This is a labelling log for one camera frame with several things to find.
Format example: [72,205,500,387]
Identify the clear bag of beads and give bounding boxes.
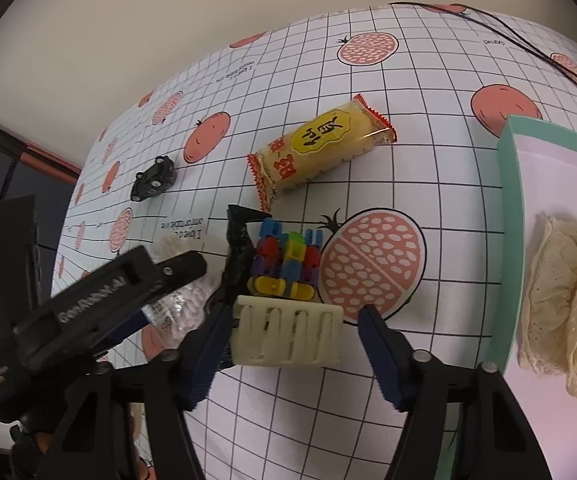
[140,236,228,351]

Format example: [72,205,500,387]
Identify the black toy car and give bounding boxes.
[130,155,177,202]

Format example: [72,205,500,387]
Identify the cream plastic rack piece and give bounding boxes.
[230,296,343,367]

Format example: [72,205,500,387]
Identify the yellow snack cracker packet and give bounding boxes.
[247,94,397,212]

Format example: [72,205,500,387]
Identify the fruit pattern grid tablecloth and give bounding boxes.
[52,3,577,479]

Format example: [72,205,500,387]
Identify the teal rimmed white tray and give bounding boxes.
[442,114,577,480]

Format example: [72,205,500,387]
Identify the black cable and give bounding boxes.
[447,3,577,91]
[390,1,577,122]

